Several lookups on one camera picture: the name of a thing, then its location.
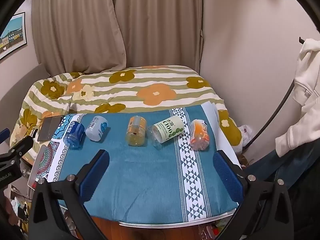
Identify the orange label plastic cup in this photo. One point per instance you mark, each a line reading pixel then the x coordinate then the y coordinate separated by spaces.
pixel 199 137

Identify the teal patterned tablecloth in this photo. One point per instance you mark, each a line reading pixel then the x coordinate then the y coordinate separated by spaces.
pixel 117 127

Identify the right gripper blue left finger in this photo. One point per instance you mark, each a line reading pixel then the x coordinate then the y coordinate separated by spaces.
pixel 90 175

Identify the grey laptop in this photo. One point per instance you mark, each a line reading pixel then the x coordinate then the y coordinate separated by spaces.
pixel 49 126

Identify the floral striped bed duvet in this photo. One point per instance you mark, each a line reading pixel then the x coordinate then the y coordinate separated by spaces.
pixel 133 90

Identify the green white label cup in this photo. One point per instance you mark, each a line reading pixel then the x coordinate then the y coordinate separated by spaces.
pixel 165 130

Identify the framed wall picture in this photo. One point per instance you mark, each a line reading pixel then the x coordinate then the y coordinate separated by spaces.
pixel 13 36

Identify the white blue label cup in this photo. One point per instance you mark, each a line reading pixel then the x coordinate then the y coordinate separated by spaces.
pixel 96 128

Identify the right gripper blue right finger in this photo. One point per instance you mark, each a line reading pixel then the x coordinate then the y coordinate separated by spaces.
pixel 231 176

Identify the blue label plastic cup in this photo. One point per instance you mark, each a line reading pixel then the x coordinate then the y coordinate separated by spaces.
pixel 74 135

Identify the white hoodie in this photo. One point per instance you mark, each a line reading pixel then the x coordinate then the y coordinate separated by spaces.
pixel 305 93

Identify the beige curtain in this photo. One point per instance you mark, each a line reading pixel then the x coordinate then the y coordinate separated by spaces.
pixel 90 36

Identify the yellow orange label cup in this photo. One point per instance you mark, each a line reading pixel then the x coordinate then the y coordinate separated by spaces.
pixel 135 135

